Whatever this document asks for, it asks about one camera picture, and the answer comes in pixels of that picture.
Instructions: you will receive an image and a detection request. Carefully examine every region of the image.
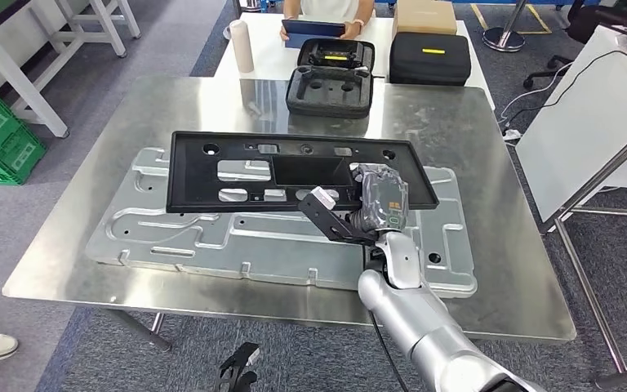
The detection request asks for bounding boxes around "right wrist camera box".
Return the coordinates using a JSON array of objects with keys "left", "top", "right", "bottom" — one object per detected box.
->
[{"left": 298, "top": 186, "right": 380, "bottom": 246}]

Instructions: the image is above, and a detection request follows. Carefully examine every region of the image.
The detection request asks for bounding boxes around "black box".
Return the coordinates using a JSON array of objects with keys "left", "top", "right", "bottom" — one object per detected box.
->
[{"left": 389, "top": 31, "right": 473, "bottom": 87}]

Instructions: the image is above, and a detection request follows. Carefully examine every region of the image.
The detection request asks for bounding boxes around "white power cable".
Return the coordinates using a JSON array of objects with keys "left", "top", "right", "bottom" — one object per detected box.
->
[{"left": 499, "top": 60, "right": 576, "bottom": 120}]

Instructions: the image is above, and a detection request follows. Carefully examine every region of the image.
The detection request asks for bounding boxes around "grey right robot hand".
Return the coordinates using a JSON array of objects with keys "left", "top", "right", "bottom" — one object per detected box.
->
[{"left": 345, "top": 163, "right": 411, "bottom": 234}]

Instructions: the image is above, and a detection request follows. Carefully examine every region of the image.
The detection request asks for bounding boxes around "dark blue tablet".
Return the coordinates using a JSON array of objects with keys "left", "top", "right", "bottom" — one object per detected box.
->
[{"left": 282, "top": 19, "right": 347, "bottom": 50}]

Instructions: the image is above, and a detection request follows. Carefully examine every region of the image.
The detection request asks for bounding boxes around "chrome stanchion post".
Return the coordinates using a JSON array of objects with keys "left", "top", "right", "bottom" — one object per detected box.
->
[{"left": 481, "top": 0, "right": 532, "bottom": 54}]

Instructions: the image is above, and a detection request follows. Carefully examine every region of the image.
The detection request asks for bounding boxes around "black power cable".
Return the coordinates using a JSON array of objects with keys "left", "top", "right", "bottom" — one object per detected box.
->
[{"left": 507, "top": 48, "right": 627, "bottom": 124}]

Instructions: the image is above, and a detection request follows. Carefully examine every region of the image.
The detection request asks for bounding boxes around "black plastic tool case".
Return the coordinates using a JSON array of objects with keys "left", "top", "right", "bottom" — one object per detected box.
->
[{"left": 285, "top": 38, "right": 376, "bottom": 120}]

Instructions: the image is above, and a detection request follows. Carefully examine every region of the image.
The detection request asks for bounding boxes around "brown cardboard box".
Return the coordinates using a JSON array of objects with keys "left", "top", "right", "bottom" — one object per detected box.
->
[{"left": 391, "top": 0, "right": 459, "bottom": 38}]

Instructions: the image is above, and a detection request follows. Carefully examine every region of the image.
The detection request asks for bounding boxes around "white frame table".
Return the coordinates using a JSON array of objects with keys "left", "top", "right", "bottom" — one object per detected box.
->
[{"left": 0, "top": 0, "right": 143, "bottom": 139}]

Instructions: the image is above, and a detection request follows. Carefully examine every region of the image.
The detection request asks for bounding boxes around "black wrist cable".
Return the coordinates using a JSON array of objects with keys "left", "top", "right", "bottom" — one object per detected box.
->
[{"left": 366, "top": 258, "right": 412, "bottom": 392}]

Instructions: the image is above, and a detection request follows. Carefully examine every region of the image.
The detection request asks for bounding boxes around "beige cylinder bottle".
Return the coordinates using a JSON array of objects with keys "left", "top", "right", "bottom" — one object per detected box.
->
[{"left": 229, "top": 19, "right": 255, "bottom": 74}]

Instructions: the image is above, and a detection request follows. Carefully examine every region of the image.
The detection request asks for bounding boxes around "stamped aluminium sheet panel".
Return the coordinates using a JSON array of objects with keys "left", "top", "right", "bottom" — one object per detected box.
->
[{"left": 85, "top": 147, "right": 478, "bottom": 300}]

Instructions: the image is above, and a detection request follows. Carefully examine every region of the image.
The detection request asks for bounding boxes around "black office chair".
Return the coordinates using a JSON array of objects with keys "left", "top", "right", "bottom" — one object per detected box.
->
[{"left": 522, "top": 0, "right": 623, "bottom": 91}]

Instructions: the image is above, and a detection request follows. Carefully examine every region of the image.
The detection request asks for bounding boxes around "white cabinet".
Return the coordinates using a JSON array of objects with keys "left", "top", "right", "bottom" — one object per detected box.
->
[{"left": 514, "top": 24, "right": 627, "bottom": 224}]

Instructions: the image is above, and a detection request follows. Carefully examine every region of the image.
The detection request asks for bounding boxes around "black plastic plate frame part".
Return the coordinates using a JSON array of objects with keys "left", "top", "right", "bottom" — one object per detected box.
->
[{"left": 166, "top": 131, "right": 440, "bottom": 215}]

